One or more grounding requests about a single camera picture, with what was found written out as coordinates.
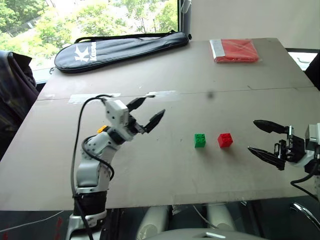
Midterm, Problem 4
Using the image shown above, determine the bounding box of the grey rounded robot body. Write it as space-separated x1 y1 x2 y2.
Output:
149 226 267 240

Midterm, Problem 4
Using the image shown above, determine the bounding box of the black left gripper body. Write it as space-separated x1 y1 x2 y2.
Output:
126 112 147 137

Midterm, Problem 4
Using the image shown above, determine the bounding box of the thin white cable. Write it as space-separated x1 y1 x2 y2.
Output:
0 209 65 234

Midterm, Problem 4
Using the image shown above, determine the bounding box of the red packet in clear plastic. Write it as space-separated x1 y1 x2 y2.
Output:
209 38 260 64

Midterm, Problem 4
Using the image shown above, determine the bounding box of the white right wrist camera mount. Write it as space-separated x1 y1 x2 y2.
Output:
296 123 320 167

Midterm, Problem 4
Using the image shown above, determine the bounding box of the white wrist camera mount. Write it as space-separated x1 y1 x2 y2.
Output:
296 123 320 167
103 98 137 142

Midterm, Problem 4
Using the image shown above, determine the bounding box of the white rounded cylinder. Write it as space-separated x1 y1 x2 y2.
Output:
135 205 171 239
206 203 236 231

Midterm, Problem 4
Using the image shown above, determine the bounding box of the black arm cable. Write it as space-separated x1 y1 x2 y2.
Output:
70 94 116 240
289 172 320 202

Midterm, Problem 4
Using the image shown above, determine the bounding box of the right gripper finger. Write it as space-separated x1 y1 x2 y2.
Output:
247 146 286 172
252 119 289 134

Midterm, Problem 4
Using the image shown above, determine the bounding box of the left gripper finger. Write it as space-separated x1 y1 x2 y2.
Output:
126 95 149 114
142 108 167 134

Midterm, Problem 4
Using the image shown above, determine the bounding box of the clear tape strip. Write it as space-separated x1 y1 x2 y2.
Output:
145 90 181 101
68 92 122 105

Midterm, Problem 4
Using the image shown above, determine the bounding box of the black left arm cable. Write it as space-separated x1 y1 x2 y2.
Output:
70 94 116 240

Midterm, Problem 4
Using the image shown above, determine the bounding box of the dark plaid garment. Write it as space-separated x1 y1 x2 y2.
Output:
0 50 40 162

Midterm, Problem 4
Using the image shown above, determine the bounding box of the black racket bag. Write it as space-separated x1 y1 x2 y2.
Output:
54 29 190 74

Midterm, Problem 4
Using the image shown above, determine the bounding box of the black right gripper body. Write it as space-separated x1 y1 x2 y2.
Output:
273 125 307 164

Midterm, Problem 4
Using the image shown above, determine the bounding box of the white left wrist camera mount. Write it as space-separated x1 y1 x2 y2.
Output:
103 98 137 142

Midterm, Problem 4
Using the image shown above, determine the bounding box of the red toy brick cube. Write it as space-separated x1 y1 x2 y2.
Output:
217 132 234 149

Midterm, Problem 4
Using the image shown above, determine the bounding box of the green toy brick cube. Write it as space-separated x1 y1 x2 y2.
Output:
193 133 208 149

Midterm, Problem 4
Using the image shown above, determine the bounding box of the chrome curved bar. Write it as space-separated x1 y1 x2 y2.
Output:
289 202 320 232

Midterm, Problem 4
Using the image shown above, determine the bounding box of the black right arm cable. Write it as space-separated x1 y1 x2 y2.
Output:
289 172 320 202

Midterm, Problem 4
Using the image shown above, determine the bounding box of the thin grey cable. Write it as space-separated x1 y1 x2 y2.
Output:
191 204 219 229

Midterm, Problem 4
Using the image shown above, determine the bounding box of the white blind cord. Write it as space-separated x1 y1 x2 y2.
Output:
180 0 193 14

